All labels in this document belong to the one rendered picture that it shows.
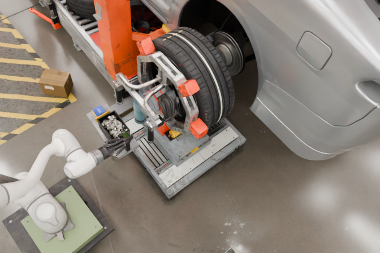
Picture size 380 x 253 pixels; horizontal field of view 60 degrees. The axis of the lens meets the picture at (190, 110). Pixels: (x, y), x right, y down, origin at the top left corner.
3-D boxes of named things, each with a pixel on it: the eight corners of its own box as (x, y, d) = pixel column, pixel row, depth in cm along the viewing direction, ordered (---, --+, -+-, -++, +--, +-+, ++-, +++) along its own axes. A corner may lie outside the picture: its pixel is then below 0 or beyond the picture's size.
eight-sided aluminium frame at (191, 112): (191, 142, 223) (203, 95, 177) (184, 147, 220) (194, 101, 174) (145, 87, 242) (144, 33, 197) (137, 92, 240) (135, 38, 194)
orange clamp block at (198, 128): (197, 123, 203) (207, 133, 200) (188, 129, 200) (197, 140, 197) (199, 117, 198) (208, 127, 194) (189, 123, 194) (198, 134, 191)
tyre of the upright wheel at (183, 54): (188, 106, 261) (246, 126, 208) (164, 121, 251) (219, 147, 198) (159, 25, 233) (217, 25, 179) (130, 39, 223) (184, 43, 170)
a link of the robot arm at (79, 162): (98, 162, 183) (85, 144, 186) (73, 177, 173) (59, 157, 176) (94, 170, 191) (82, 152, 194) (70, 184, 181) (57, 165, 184)
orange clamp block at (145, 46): (156, 50, 198) (150, 36, 195) (145, 56, 195) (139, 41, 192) (151, 51, 204) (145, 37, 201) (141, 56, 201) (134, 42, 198)
